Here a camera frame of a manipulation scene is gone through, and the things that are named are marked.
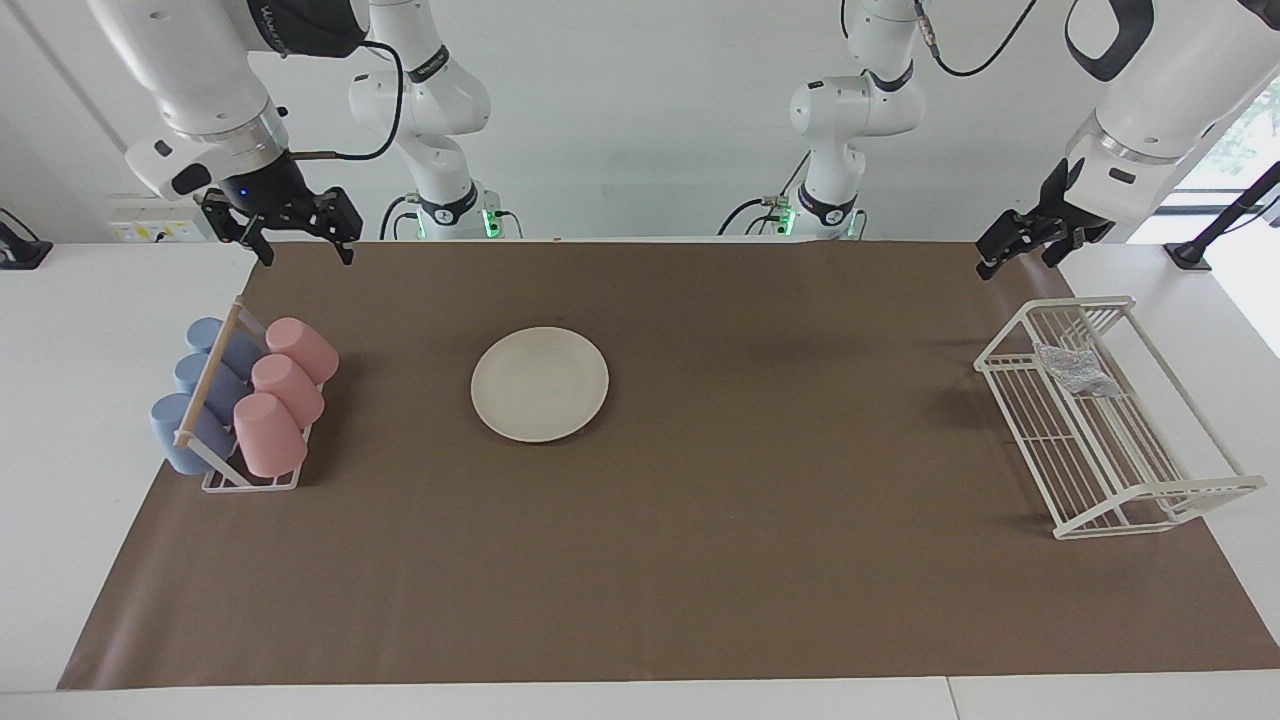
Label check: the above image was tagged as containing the clear plastic snack packet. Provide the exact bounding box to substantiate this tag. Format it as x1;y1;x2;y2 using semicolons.
1035;343;1119;398

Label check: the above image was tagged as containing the cream round plate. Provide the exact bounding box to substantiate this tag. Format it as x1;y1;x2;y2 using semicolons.
471;327;610;444

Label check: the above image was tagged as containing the blue plastic cup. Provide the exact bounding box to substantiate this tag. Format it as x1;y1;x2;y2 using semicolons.
150;392;238;476
186;317;263;379
174;352;251;421

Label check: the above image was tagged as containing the pink plastic cup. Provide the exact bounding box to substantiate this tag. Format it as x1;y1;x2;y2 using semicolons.
265;317;340;385
251;354;326;429
233;392;309;478

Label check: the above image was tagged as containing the black stand with pole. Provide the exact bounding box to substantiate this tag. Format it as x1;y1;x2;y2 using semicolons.
1165;160;1280;271

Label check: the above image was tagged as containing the white cup rack wooden bar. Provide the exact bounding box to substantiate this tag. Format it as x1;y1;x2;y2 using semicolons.
173;296;326;493

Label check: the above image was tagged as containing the black stand base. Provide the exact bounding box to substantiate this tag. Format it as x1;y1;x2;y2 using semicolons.
0;207;53;271

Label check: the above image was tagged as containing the brown paper table mat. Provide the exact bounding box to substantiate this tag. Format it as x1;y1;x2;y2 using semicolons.
57;240;1280;691

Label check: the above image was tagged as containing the white wall outlet box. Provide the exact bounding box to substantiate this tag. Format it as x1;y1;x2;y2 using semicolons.
108;193;216;243

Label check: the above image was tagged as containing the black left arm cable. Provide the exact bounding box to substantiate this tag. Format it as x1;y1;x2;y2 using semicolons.
912;0;1038;78

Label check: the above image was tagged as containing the white wire dish rack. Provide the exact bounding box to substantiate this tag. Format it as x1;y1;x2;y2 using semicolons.
974;295;1267;541

